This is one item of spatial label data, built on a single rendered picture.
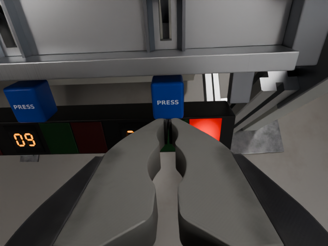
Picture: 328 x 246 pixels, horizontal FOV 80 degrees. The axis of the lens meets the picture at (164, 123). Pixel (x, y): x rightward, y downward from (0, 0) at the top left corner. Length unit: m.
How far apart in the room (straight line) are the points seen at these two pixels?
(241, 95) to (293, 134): 0.80
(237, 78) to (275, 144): 0.75
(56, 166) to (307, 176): 1.04
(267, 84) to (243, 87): 0.04
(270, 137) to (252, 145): 0.08
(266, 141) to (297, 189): 0.22
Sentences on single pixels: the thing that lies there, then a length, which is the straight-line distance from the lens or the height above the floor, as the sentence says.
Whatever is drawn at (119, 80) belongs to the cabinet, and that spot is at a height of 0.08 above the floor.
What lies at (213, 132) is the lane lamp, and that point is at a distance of 0.19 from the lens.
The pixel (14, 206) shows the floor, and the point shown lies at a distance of 1.07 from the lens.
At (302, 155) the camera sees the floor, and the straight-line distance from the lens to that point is 1.00.
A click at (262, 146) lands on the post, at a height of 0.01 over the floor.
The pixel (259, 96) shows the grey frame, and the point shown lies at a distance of 0.26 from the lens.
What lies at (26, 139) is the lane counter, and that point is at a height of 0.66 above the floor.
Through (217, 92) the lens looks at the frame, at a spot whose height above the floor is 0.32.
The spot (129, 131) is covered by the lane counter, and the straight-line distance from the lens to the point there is 0.19.
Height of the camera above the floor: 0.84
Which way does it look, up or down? 75 degrees down
